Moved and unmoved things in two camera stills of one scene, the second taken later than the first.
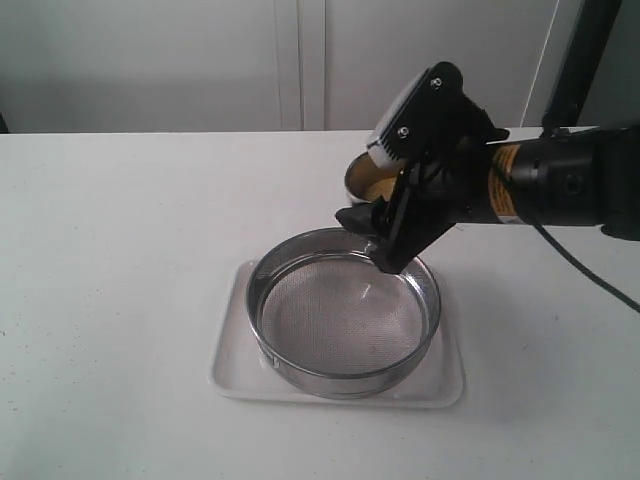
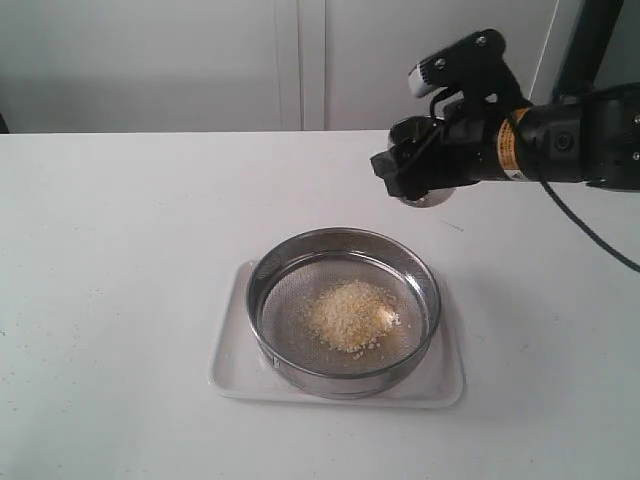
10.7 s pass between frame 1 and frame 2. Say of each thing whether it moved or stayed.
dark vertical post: stayed
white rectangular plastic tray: stayed
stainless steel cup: moved
